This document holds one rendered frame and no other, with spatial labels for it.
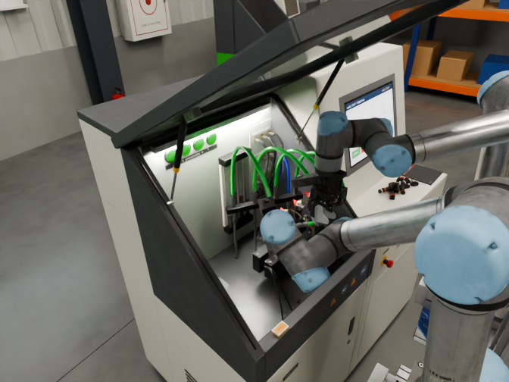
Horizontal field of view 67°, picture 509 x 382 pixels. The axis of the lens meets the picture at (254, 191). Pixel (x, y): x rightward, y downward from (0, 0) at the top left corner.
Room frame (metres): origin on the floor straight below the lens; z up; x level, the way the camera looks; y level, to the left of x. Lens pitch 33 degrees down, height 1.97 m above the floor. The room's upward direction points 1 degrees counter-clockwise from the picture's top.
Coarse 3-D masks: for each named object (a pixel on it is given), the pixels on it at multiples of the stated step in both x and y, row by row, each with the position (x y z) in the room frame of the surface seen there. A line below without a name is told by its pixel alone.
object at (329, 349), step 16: (352, 304) 1.07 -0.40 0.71; (336, 320) 0.99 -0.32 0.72; (352, 320) 1.08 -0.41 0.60; (320, 336) 0.91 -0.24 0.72; (336, 336) 1.00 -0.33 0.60; (352, 336) 1.11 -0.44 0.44; (304, 352) 0.84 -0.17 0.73; (320, 352) 0.92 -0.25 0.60; (336, 352) 1.02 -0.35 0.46; (288, 368) 0.77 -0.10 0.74; (304, 368) 0.85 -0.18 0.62; (320, 368) 0.93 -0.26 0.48; (336, 368) 1.04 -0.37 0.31
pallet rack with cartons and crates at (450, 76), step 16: (480, 0) 5.47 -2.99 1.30; (448, 16) 5.54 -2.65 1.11; (464, 16) 5.42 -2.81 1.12; (480, 16) 5.31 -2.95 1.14; (496, 16) 5.20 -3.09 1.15; (416, 32) 5.77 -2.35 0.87; (432, 32) 6.38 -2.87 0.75; (416, 48) 5.78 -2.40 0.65; (432, 48) 5.77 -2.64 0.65; (416, 64) 5.87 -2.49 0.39; (432, 64) 5.97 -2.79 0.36; (448, 64) 5.61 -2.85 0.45; (464, 64) 5.48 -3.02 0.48; (496, 64) 5.27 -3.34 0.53; (416, 80) 5.69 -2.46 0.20; (432, 80) 5.57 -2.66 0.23; (448, 80) 5.54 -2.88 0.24; (464, 80) 5.52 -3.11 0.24; (480, 80) 5.34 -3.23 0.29
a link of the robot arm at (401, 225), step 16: (448, 192) 0.55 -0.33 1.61; (400, 208) 0.61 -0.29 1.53; (416, 208) 0.57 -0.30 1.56; (432, 208) 0.55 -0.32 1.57; (336, 224) 0.71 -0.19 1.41; (352, 224) 0.67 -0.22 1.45; (368, 224) 0.63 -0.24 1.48; (384, 224) 0.60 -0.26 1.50; (400, 224) 0.58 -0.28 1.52; (416, 224) 0.55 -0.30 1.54; (336, 240) 0.67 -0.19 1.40; (352, 240) 0.64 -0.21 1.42; (368, 240) 0.62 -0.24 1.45; (384, 240) 0.59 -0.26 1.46; (400, 240) 0.57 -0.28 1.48; (336, 256) 0.65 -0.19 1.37
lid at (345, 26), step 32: (352, 0) 0.57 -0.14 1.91; (384, 0) 0.57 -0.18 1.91; (416, 0) 0.62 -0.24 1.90; (448, 0) 1.06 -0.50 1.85; (288, 32) 0.58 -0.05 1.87; (320, 32) 0.56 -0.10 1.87; (352, 32) 0.85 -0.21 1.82; (384, 32) 1.17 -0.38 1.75; (224, 64) 0.68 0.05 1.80; (256, 64) 0.62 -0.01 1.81; (288, 64) 0.94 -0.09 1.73; (320, 64) 1.32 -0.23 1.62; (192, 96) 0.75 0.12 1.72; (224, 96) 1.06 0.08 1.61; (256, 96) 1.39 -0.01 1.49; (128, 128) 0.97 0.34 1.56; (160, 128) 0.97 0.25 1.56
